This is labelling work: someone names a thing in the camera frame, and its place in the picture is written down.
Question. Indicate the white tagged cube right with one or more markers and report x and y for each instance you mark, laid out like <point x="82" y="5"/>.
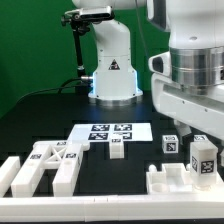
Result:
<point x="200" y="138"/>

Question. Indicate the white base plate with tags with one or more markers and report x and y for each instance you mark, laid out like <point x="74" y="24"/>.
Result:
<point x="103" y="132"/>

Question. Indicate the white tagged cube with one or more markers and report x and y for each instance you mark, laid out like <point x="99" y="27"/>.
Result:
<point x="200" y="138"/>
<point x="170" y="144"/>

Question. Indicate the white tagged cube left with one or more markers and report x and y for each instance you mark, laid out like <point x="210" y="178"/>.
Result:
<point x="170" y="144"/>

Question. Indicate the black camera on stand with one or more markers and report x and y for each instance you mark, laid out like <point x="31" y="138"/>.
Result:
<point x="94" y="14"/>

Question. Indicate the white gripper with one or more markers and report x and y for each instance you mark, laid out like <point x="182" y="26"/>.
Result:
<point x="202" y="112"/>

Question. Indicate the white U-shaped fence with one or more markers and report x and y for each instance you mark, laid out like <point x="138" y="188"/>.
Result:
<point x="43" y="206"/>

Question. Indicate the white chair seat part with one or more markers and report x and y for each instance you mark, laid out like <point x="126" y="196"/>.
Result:
<point x="175" y="178"/>

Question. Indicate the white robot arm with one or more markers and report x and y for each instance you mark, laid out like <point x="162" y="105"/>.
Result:
<point x="188" y="79"/>

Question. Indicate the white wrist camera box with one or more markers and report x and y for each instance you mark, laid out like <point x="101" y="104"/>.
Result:
<point x="160" y="63"/>

